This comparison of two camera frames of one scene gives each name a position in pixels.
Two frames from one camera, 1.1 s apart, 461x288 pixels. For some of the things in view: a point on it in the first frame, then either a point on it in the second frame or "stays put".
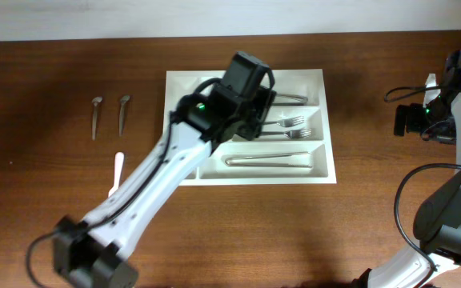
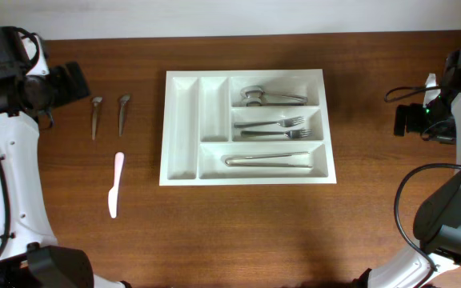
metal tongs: x=266 y=165 stays put
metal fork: x=292 y=134 stays put
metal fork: x=286 y=122 stays put
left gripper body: x=254 y=106 -> x=61 y=88
